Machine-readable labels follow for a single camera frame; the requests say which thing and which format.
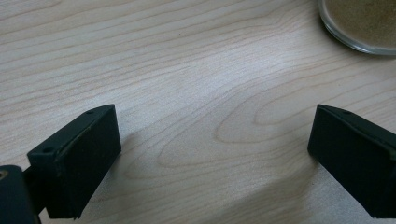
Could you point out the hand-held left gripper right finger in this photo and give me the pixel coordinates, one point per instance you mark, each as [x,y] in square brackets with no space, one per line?
[351,155]

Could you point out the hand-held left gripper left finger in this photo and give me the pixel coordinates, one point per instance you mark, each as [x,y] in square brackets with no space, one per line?
[84,161]

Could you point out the white-lid jar of beige powder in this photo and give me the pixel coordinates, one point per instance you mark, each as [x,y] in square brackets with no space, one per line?
[364,21]

